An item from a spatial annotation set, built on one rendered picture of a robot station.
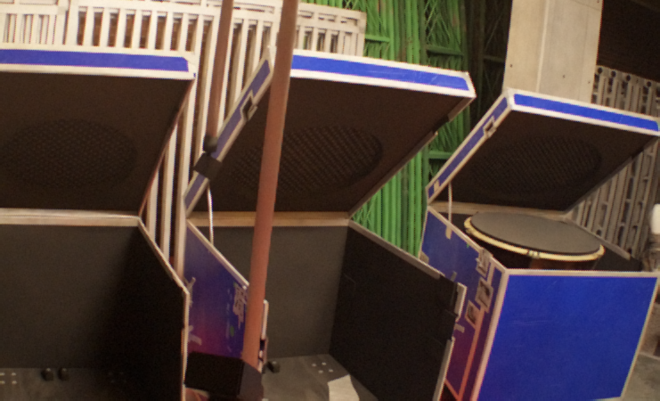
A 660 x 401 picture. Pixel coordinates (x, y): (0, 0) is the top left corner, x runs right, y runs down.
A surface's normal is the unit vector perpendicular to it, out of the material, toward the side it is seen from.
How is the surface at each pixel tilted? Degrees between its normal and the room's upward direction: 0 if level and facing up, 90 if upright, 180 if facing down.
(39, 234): 90
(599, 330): 90
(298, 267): 90
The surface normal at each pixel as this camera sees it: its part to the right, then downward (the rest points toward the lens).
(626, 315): 0.17, 0.23
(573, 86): 0.51, 0.25
